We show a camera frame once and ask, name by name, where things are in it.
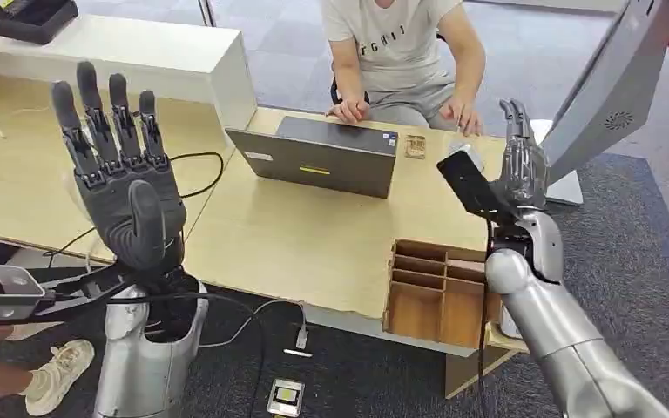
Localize pale sneaker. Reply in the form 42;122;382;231
22;338;97;418

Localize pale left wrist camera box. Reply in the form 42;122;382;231
0;262;48;323

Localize person's left hand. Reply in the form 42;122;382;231
438;94;484;138

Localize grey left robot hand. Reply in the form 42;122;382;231
51;60;189;273

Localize black cables at left wrist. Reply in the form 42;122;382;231
23;271;267;418

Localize white cable with adapter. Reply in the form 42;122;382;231
198;299;311;351

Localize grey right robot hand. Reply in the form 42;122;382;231
487;98;549;212

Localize black cable on desk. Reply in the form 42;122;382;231
42;151;226;259

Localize wooden card box with compartments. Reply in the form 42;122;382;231
381;239;506;351

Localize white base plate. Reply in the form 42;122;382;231
529;118;585;207

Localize thin white cable on desk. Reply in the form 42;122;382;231
0;105;53;141

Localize black cable along right arm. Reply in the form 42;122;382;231
476;219;496;418

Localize small silver device with screen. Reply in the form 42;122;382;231
266;377;306;418

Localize white desk shelf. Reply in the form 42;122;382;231
0;10;259;132

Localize person's right hand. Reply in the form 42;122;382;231
326;96;372;125

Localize person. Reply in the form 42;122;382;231
319;0;488;138

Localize black charger device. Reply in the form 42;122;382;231
0;0;80;46

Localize small patterned card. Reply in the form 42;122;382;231
404;133;428;161

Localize grey laptop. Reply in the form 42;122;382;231
225;115;401;201

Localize right wrist camera with black plate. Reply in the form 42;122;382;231
436;142;516;224

